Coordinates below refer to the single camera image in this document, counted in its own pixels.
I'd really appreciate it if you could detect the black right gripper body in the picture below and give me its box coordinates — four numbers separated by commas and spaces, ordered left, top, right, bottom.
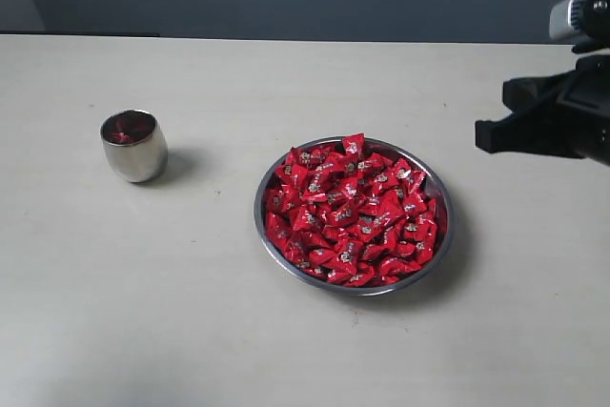
502, 54, 609, 164

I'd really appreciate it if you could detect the stainless steel plate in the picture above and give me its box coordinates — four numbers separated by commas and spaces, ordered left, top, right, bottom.
254, 137, 455, 296

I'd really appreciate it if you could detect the stainless steel cup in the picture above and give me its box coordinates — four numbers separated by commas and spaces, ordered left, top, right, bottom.
100, 110, 169, 183

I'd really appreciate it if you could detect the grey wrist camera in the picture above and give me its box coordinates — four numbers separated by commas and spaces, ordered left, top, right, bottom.
548, 0, 609, 54

